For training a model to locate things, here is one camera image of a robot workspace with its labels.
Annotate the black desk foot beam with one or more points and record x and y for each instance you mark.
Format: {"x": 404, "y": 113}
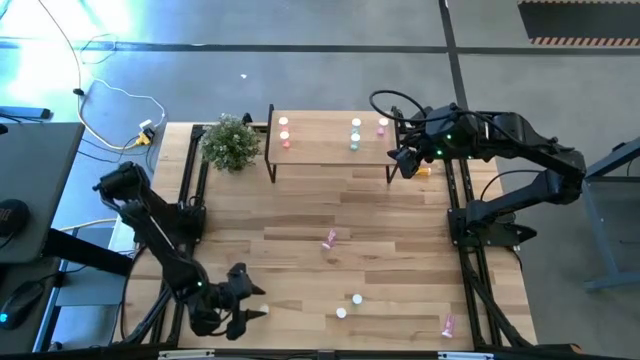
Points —
{"x": 85, "y": 252}

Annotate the teal pill bottle white cap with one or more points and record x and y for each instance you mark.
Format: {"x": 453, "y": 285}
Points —
{"x": 355, "y": 137}
{"x": 356, "y": 122}
{"x": 356, "y": 299}

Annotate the silver metal bracket strip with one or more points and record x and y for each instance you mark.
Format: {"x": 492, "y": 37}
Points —
{"x": 465, "y": 356}
{"x": 185, "y": 354}

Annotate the red pill bottle white cap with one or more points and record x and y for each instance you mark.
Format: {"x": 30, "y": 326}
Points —
{"x": 283, "y": 121}
{"x": 264, "y": 308}
{"x": 284, "y": 135}

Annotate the black computer mouse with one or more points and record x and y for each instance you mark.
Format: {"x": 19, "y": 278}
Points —
{"x": 20, "y": 302}

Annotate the blue-grey metal stand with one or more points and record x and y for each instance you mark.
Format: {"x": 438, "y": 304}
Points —
{"x": 600, "y": 235}

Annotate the orange pill bottle white cap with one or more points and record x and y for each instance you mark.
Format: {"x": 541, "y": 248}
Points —
{"x": 341, "y": 313}
{"x": 425, "y": 171}

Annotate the black mat hazard stripe edge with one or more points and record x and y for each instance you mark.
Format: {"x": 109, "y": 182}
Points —
{"x": 580, "y": 20}

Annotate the black aluminium table frame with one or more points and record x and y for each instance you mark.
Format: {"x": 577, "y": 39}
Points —
{"x": 477, "y": 295}

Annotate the dark flat tablet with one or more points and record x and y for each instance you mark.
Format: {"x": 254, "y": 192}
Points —
{"x": 25, "y": 112}

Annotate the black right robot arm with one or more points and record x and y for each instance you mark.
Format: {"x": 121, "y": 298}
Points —
{"x": 530, "y": 135}

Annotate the white flat panel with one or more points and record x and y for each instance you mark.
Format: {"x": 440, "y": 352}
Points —
{"x": 121, "y": 240}

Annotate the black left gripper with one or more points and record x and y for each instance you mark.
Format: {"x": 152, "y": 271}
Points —
{"x": 227, "y": 300}

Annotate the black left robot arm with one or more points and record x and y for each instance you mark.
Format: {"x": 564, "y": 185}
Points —
{"x": 172, "y": 265}

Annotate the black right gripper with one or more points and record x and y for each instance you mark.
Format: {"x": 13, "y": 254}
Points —
{"x": 442, "y": 135}

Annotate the black round speaker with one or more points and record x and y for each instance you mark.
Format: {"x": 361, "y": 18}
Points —
{"x": 11, "y": 218}

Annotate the grey desk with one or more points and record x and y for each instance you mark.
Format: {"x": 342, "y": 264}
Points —
{"x": 35, "y": 165}

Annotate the wooden shelf black metal legs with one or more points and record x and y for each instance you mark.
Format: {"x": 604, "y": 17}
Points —
{"x": 320, "y": 145}

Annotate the pink pill bottle white cap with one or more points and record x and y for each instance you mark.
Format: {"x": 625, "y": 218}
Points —
{"x": 383, "y": 122}
{"x": 448, "y": 325}
{"x": 329, "y": 238}

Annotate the green artificial potted plant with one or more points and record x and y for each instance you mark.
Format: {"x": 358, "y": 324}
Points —
{"x": 230, "y": 145}

